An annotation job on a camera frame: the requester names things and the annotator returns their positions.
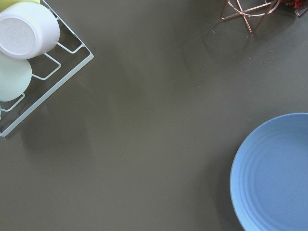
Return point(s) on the blue plate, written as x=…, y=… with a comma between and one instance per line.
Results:
x=269, y=176

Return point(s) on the pale green cup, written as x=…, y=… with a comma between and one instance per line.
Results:
x=15, y=76

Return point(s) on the white cup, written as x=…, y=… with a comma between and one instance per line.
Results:
x=27, y=30

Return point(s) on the white wire cup rack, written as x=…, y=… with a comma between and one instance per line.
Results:
x=49, y=72

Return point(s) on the copper wire bottle rack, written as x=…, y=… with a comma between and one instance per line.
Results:
x=234, y=8

